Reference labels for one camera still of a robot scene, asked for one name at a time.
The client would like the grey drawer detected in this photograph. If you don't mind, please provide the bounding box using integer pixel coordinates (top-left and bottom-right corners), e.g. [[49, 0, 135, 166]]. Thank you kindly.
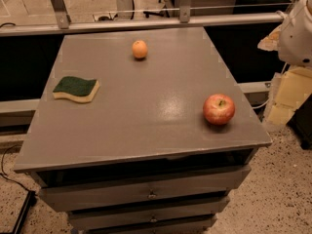
[[88, 214, 216, 234], [39, 165, 251, 212], [69, 195, 229, 230]]

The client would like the red apple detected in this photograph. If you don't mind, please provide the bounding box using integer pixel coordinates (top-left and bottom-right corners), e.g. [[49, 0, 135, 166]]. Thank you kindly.
[[203, 94, 235, 126]]

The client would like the bottom grey drawer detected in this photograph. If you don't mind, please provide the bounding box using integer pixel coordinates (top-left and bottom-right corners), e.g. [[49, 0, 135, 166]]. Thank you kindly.
[[88, 214, 216, 234]]

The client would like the black floor cable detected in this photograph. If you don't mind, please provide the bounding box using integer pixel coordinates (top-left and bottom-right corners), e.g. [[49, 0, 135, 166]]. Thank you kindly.
[[0, 143, 31, 193]]

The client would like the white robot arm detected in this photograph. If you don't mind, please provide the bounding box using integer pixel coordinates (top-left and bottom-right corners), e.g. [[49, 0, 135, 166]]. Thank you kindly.
[[267, 0, 312, 125]]

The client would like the black office chair base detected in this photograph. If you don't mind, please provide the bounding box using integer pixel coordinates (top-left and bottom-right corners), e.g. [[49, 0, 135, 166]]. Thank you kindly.
[[143, 6, 170, 19]]

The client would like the grey drawer cabinet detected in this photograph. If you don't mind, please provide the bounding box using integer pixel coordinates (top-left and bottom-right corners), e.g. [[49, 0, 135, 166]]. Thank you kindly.
[[13, 26, 273, 234]]

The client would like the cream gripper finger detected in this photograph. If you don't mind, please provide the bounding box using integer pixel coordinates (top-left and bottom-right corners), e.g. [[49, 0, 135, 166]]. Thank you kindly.
[[265, 66, 312, 125]]

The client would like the top grey drawer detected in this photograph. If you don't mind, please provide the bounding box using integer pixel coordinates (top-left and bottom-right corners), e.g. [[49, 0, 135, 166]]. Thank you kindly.
[[39, 165, 251, 212]]

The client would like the metal frame rail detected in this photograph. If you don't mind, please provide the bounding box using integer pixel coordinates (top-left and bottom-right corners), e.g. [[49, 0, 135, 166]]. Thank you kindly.
[[0, 0, 298, 36]]

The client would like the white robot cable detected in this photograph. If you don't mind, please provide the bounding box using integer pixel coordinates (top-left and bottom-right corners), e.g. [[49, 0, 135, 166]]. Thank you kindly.
[[252, 61, 289, 111]]

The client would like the middle grey drawer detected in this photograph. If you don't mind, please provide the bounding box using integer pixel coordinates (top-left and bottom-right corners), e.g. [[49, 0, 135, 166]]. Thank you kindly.
[[69, 195, 229, 230]]

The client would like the green yellow sponge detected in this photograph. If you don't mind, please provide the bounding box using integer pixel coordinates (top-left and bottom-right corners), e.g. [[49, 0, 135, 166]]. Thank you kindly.
[[53, 76, 100, 103]]

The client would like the orange fruit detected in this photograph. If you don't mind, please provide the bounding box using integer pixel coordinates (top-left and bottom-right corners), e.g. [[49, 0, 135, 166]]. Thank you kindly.
[[132, 40, 148, 59]]

